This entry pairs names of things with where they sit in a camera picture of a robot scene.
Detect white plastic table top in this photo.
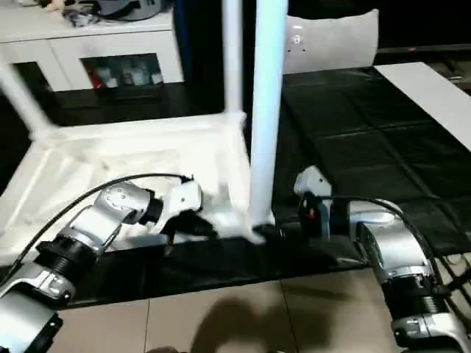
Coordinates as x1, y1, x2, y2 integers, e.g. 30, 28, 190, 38
0, 112, 275, 268

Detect black work mat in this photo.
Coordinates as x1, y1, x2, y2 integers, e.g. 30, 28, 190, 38
0, 65, 471, 306

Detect white cabinet with glass doors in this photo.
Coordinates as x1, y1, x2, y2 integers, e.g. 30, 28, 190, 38
0, 10, 185, 93

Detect dark tangled small object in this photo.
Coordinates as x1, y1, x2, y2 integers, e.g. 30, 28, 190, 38
62, 9, 96, 29

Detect grey cushion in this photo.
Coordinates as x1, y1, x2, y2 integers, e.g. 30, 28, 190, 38
283, 9, 380, 74

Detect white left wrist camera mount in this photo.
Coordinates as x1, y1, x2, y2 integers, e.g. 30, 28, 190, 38
154, 182, 204, 236

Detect white plastic table leg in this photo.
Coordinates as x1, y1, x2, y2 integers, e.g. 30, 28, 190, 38
0, 60, 60, 146
248, 0, 288, 231
222, 0, 247, 122

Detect black box with yellow label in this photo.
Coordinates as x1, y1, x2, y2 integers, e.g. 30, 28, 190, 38
172, 0, 291, 115

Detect white flat board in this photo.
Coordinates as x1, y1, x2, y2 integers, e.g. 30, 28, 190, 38
373, 61, 471, 154

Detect grey rounded device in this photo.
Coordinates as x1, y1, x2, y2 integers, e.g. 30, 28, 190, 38
95, 0, 174, 21

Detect thin floor cables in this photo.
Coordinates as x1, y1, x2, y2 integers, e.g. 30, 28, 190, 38
436, 253, 471, 288

